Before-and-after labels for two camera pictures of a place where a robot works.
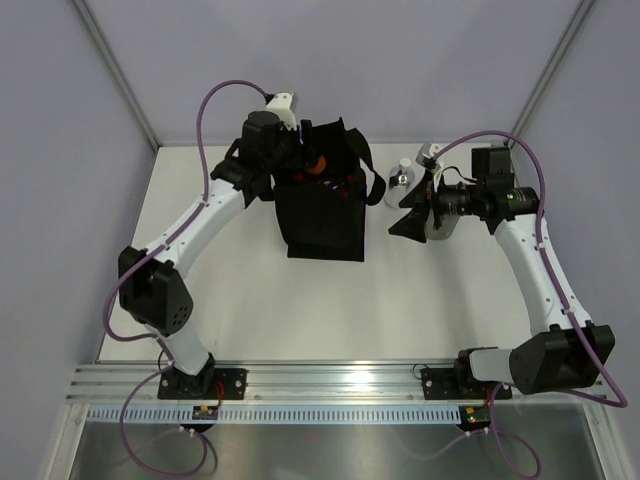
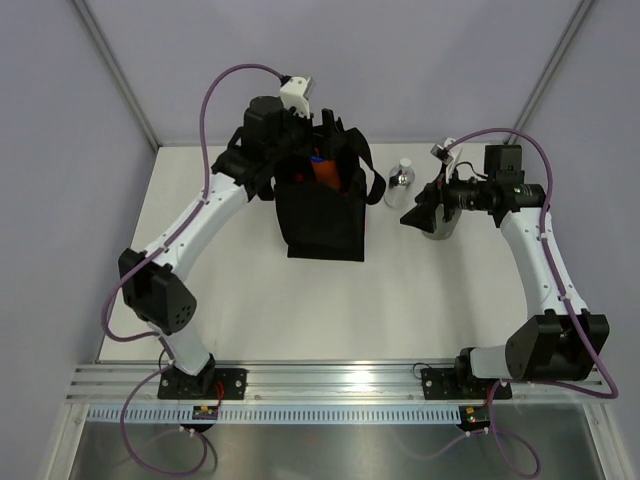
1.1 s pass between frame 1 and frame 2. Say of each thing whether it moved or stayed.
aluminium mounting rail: stayed
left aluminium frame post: stayed
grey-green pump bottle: stayed
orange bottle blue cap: moved
